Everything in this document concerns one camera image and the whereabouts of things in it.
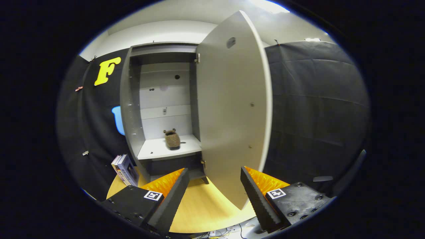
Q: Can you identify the black backdrop cloth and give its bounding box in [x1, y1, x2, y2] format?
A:
[56, 40, 371, 201]

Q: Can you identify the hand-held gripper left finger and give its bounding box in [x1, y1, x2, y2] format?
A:
[99, 168, 190, 235]

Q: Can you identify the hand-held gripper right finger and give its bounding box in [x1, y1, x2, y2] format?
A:
[240, 166, 333, 233]

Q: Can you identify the grey shoe cabinet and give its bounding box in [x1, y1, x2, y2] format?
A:
[120, 41, 210, 185]

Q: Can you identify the tangle of cables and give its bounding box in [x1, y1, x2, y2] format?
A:
[193, 223, 263, 239]

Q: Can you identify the blue book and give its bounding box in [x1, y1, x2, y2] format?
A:
[118, 154, 140, 187]

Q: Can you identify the brown fuzzy shoe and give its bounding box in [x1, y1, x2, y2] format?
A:
[163, 128, 181, 150]

